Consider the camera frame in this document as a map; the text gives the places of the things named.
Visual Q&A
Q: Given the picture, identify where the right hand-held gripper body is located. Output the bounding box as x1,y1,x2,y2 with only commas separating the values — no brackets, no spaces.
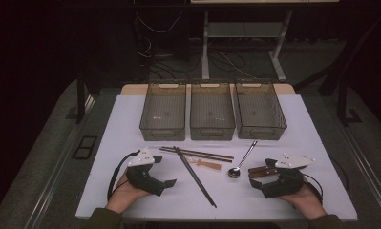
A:
258,153,316,199

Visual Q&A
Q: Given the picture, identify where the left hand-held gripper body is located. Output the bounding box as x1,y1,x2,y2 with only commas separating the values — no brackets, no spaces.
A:
125,146,167,198

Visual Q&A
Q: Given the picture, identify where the metal spoon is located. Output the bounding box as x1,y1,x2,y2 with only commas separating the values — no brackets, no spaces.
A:
227,139,259,178

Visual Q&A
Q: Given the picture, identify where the brown wooden chopstick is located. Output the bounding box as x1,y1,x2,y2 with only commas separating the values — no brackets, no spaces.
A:
159,145,235,160
159,148,234,163

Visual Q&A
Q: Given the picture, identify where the clear grey plastic bin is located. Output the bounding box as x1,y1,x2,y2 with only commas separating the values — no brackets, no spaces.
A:
138,80,187,142
234,79,288,141
189,79,237,141

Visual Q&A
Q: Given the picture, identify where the person's left hand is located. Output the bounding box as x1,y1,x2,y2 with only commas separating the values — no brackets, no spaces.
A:
105,170,151,215

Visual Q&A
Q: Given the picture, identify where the person's right hand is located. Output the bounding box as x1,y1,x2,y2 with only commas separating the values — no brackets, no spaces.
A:
278,182,328,221

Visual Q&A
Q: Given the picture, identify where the white table cover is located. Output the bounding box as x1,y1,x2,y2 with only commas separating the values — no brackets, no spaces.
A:
75,94,359,222

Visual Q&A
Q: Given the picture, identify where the black metal stand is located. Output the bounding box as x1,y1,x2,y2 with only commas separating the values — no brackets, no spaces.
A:
337,79,364,127
74,71,87,125

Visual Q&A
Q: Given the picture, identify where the white standing desk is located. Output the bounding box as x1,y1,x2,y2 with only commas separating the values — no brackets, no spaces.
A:
190,0,340,82

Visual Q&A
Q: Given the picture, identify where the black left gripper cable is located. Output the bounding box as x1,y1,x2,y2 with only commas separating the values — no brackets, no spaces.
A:
106,150,141,202

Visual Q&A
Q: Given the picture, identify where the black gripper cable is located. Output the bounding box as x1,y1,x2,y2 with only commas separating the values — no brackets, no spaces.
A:
301,173,325,204
106,150,141,202

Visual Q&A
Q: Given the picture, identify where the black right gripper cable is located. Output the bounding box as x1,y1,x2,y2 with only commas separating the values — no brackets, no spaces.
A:
301,173,325,204

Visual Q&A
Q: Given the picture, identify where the black floor frame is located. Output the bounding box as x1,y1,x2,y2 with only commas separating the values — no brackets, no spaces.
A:
72,135,99,160

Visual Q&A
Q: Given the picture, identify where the metal floor rail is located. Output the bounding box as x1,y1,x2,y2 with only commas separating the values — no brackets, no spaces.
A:
339,122,381,220
25,94,95,229

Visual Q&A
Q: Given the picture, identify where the white floor cable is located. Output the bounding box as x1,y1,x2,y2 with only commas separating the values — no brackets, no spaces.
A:
216,51,253,79

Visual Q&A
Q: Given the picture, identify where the white hanging cable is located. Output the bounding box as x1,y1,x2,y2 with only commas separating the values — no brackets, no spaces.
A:
135,10,183,33

